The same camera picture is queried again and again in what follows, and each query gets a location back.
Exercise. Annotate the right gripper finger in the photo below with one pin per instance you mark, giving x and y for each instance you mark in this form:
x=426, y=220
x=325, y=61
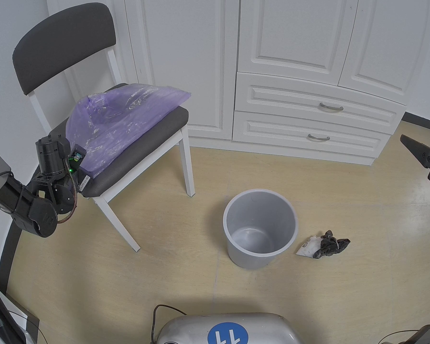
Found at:
x=420, y=152

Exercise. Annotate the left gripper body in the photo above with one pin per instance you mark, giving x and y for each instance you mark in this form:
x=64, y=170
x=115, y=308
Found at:
x=84, y=182

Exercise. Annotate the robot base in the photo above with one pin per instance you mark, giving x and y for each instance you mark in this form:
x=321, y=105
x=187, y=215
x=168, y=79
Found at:
x=229, y=330

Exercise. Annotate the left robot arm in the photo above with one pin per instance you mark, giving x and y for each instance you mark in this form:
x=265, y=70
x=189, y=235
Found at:
x=36, y=206

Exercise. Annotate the purple plastic bag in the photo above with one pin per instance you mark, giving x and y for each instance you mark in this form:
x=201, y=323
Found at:
x=118, y=120

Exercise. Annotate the crumpled black plastic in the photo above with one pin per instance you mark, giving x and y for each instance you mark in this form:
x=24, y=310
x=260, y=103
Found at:
x=331, y=245

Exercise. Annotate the grey trash bin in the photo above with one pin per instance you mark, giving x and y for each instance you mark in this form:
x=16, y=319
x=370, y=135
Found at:
x=259, y=224

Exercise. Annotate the dark grey white-legged chair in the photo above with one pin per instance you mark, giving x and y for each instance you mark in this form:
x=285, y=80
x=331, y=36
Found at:
x=64, y=38

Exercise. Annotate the crumpled white paper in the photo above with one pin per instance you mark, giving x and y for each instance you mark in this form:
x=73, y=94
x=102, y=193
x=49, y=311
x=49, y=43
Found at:
x=308, y=248

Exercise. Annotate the white wardrobe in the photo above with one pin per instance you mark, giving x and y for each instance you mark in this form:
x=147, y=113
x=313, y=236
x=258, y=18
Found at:
x=290, y=48

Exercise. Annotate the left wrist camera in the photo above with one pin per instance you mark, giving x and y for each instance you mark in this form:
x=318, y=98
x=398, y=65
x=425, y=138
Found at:
x=76, y=157

